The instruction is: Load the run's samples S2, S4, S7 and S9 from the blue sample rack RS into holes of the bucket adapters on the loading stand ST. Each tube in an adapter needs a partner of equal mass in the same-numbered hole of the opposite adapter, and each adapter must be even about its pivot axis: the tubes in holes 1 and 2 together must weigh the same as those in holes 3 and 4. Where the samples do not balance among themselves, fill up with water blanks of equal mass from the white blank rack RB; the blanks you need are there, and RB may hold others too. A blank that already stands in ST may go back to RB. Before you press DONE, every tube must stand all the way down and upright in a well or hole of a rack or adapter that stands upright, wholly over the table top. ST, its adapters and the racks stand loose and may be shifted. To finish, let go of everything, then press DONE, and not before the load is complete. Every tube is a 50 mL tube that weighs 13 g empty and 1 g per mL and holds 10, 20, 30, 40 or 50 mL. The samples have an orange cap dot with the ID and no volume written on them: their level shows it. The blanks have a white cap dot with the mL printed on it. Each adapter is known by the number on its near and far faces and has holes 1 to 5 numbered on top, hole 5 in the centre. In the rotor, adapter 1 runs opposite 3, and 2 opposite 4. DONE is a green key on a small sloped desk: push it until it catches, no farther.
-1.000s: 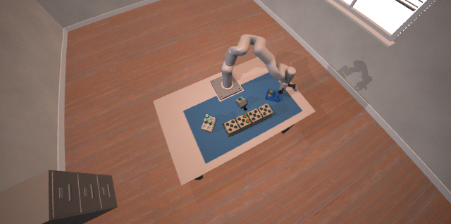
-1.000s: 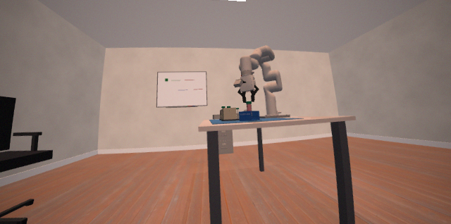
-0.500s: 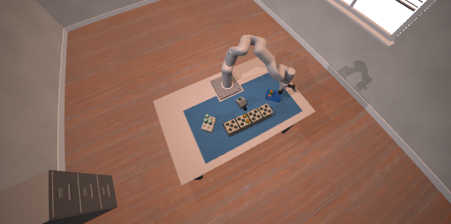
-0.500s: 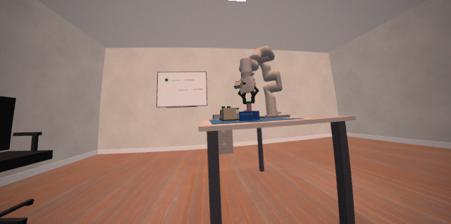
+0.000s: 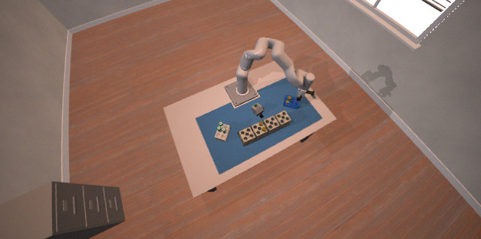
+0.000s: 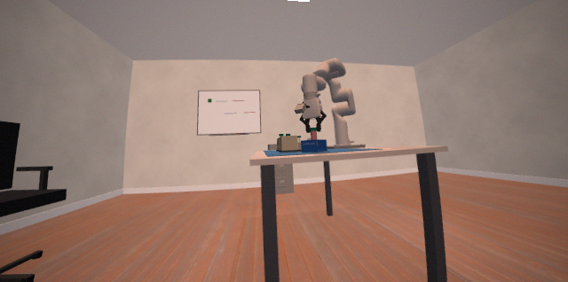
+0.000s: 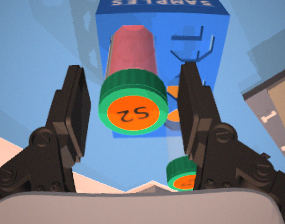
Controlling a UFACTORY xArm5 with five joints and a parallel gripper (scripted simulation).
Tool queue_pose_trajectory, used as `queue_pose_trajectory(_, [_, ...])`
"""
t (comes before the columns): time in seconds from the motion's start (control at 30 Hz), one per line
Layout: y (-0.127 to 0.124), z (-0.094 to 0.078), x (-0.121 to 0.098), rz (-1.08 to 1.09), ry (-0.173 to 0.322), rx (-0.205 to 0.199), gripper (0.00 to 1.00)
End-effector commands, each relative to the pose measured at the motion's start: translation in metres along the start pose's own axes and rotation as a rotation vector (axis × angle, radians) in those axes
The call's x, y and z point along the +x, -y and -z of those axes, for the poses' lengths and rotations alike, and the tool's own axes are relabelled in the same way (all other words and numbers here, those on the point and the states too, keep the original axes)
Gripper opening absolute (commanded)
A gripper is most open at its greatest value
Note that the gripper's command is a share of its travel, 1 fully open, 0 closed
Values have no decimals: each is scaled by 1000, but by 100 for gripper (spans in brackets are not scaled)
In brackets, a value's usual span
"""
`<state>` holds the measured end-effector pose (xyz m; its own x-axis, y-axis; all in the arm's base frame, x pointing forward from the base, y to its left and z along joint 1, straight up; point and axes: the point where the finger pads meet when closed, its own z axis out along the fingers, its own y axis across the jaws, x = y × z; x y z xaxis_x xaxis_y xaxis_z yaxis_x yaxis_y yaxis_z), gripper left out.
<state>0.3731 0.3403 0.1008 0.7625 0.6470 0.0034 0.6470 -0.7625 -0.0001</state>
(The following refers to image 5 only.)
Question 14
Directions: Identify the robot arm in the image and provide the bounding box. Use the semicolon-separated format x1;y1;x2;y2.
236;38;316;98

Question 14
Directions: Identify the beige tube rack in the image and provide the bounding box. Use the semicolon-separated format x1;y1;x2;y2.
215;124;230;142

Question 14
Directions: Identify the blue tube rack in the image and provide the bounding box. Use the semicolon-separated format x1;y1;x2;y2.
283;95;300;110

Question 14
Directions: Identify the blue flat mat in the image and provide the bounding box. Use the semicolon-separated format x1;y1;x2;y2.
195;77;322;174

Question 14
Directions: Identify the beige bucket adapter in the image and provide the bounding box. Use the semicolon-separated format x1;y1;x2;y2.
263;116;280;134
251;123;268;140
239;127;256;145
274;111;291;129

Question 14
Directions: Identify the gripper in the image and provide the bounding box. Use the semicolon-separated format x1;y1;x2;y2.
296;87;307;101

